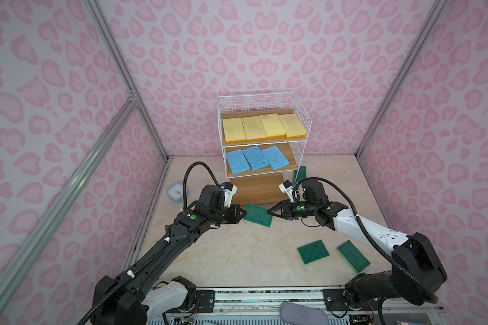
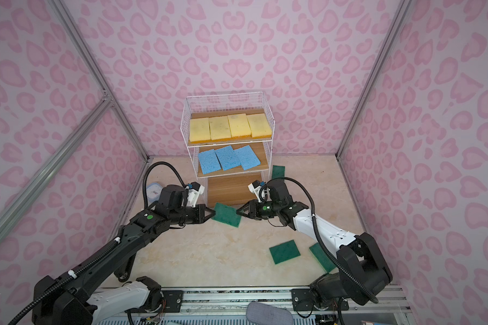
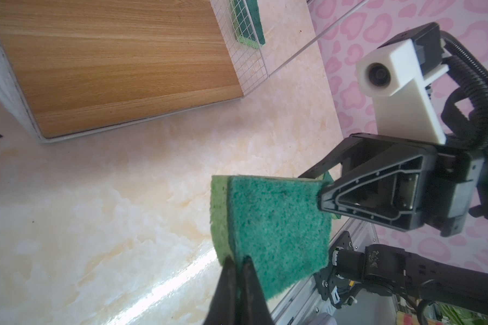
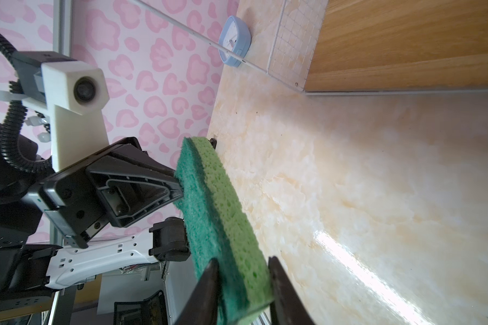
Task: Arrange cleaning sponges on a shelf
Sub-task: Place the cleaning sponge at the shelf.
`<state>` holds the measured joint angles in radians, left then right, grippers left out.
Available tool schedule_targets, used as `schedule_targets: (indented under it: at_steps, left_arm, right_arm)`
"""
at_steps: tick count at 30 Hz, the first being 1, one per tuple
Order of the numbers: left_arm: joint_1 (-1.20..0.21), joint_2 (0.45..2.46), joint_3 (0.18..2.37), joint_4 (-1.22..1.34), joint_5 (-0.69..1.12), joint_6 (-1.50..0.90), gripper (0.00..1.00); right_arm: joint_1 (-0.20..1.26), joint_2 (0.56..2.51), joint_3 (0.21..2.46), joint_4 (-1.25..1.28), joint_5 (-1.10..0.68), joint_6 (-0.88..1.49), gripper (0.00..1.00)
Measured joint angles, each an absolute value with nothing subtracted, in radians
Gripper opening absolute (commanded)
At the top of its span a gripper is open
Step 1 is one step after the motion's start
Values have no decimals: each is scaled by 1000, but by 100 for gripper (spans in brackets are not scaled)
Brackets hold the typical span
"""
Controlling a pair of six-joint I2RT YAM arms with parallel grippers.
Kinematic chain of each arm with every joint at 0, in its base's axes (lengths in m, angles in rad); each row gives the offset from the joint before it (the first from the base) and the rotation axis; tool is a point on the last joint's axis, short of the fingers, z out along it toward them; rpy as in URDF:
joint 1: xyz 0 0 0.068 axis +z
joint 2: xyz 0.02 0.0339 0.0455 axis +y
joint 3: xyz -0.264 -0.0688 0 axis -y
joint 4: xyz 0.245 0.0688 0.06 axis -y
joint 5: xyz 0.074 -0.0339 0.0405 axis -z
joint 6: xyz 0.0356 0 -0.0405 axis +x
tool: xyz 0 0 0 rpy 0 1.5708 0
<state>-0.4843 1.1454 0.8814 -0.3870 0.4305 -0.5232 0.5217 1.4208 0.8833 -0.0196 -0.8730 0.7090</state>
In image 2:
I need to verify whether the green sponge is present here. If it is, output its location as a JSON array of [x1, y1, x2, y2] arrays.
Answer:
[[211, 203, 241, 228], [309, 243, 336, 273], [269, 240, 301, 265], [271, 165, 285, 179]]

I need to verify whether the blue sponge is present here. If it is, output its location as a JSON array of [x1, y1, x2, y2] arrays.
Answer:
[[234, 145, 261, 171], [215, 146, 240, 171], [198, 150, 222, 175]]

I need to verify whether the yellow sponge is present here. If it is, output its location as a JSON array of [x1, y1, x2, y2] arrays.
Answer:
[[209, 116, 232, 142], [189, 118, 211, 144], [247, 113, 272, 138], [227, 114, 252, 139]]

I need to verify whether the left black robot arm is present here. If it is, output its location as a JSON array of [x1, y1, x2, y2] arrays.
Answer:
[[11, 182, 216, 324]]

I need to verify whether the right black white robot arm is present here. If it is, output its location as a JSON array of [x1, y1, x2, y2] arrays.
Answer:
[[237, 177, 393, 310]]

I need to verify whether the light blue square clock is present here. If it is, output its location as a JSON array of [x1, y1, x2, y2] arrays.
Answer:
[[146, 182, 163, 203]]

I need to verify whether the grey oval pad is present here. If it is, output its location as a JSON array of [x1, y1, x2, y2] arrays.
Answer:
[[245, 302, 294, 325]]

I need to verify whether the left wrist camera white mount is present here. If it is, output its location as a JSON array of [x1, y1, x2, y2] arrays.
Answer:
[[186, 181, 206, 207]]

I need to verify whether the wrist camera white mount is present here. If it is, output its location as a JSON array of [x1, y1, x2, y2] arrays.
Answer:
[[248, 180, 266, 202], [186, 181, 206, 207]]

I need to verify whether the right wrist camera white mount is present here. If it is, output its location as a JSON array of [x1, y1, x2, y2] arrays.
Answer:
[[248, 180, 266, 202]]

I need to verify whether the right black corrugated cable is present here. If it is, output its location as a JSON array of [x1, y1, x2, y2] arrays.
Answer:
[[259, 176, 380, 305]]

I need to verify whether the black corrugated cable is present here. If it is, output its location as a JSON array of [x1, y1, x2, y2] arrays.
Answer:
[[259, 176, 380, 305], [142, 161, 188, 210]]

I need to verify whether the left black corrugated cable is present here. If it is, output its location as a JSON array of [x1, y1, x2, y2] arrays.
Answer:
[[142, 161, 188, 210]]

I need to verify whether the white wire wooden shelf rack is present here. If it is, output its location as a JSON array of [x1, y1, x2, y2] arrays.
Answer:
[[180, 91, 276, 208]]

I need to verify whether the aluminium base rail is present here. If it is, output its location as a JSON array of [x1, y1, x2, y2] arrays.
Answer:
[[102, 285, 417, 324]]

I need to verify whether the left diagonal aluminium frame bar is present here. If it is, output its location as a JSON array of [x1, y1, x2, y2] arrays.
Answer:
[[0, 96, 112, 244]]

